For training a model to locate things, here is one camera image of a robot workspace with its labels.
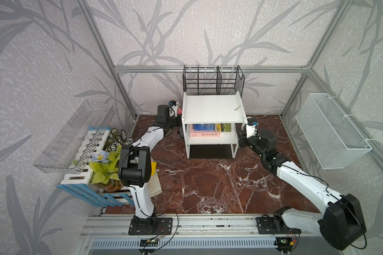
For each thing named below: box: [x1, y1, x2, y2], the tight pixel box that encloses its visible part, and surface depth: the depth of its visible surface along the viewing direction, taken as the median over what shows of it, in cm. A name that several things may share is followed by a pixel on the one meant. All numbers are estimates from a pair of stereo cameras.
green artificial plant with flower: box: [88, 144, 124, 193], surface depth 66 cm
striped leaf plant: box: [103, 128, 135, 153], surface depth 77 cm
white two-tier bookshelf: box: [181, 90, 247, 159], surface depth 78 cm
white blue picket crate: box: [56, 126, 135, 208], surface depth 64 cm
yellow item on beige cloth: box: [148, 161, 162, 197], surface depth 88 cm
